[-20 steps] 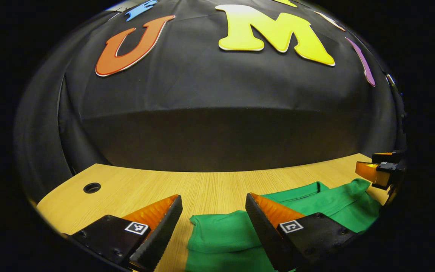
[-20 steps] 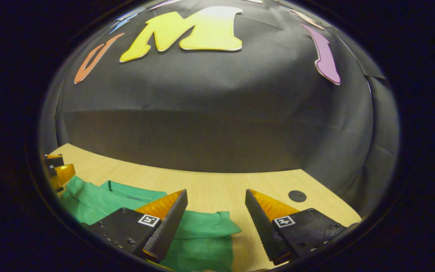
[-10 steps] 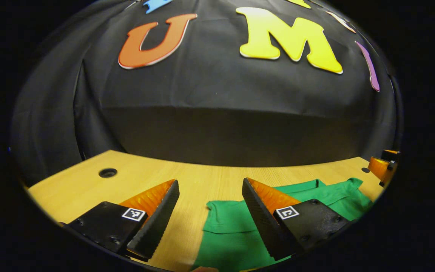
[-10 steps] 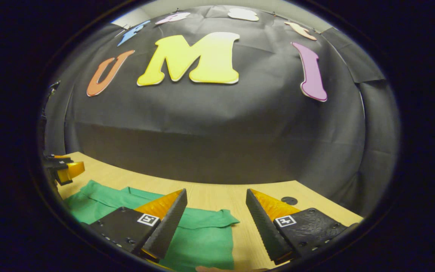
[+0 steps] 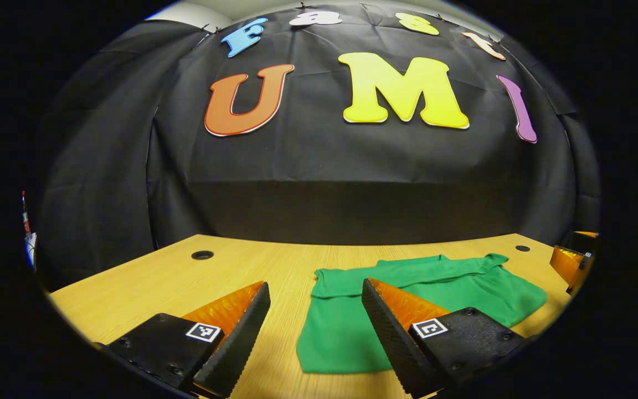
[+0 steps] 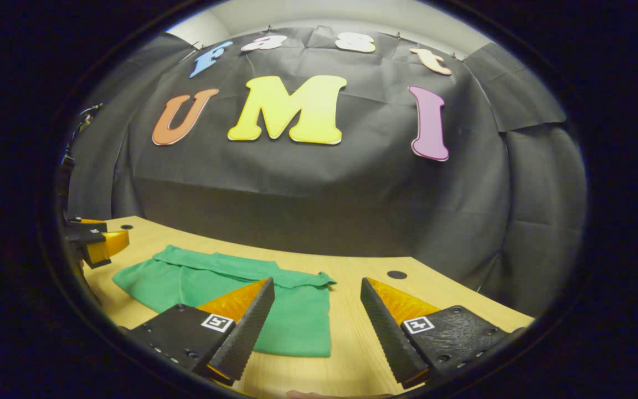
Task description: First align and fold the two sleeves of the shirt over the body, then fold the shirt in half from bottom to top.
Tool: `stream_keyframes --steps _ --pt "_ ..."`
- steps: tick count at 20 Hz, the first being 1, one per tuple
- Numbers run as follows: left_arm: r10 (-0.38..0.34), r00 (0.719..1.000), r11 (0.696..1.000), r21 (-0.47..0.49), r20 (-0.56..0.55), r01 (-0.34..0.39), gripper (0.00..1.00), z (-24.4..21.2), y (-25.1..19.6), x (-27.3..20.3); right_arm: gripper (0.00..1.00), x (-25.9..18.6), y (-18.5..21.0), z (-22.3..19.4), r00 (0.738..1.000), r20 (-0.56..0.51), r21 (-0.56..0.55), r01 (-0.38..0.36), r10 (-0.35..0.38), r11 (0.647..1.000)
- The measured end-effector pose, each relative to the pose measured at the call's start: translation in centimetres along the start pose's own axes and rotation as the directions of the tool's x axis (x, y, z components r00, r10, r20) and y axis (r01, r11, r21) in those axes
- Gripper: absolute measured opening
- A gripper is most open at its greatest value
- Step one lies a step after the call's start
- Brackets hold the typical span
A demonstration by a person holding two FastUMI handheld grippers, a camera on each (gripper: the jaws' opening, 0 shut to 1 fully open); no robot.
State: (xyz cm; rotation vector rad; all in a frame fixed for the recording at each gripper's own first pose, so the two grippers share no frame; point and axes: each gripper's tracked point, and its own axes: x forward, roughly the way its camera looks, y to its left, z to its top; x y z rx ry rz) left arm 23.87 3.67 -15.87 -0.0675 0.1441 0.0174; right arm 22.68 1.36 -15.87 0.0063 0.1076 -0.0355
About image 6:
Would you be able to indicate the black backdrop cloth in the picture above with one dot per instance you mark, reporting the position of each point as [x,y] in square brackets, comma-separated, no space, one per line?
[324,194]

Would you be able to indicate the green T-shirt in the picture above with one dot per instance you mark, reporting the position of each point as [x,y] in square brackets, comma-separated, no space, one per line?
[302,316]

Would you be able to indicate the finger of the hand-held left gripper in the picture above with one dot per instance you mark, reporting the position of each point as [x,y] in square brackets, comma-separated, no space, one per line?
[86,226]
[106,246]

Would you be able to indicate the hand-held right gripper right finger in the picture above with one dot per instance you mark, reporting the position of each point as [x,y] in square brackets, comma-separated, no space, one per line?
[388,338]

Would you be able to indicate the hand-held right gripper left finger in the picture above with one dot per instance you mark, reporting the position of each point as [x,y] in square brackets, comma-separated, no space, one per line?
[247,332]

